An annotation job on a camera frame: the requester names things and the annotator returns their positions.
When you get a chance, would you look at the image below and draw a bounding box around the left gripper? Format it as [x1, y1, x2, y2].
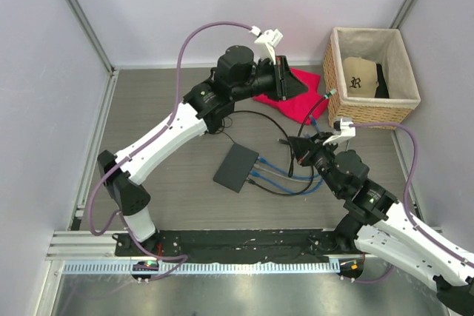
[231, 55, 308, 102]

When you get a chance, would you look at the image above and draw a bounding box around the red cloth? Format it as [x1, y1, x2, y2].
[253, 67, 328, 125]

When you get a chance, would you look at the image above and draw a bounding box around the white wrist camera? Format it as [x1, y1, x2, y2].
[250, 26, 284, 64]
[323, 117, 356, 146]

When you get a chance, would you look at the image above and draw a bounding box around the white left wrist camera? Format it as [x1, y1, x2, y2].
[250, 26, 284, 64]

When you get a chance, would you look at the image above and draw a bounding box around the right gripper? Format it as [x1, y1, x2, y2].
[290, 131, 344, 197]

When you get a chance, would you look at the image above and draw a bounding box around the black network switch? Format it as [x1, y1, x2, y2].
[213, 144, 259, 193]

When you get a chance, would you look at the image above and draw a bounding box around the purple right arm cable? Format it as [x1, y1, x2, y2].
[347, 121, 474, 283]

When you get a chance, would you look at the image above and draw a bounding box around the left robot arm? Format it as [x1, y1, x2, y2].
[97, 46, 308, 256]

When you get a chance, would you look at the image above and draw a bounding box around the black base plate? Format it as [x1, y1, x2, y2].
[114, 228, 379, 263]

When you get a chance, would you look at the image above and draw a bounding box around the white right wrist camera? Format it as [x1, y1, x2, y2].
[323, 117, 356, 146]

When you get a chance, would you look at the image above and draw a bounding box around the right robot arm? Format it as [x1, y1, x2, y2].
[288, 132, 473, 315]

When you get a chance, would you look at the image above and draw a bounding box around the black item in basket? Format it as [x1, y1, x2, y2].
[375, 64, 390, 98]

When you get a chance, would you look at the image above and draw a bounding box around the wicker basket with liner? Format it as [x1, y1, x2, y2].
[323, 27, 421, 124]

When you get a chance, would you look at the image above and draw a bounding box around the white slotted cable duct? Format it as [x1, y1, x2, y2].
[63, 259, 340, 275]

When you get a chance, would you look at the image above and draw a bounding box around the beige baseball cap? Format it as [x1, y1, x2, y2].
[342, 57, 378, 98]

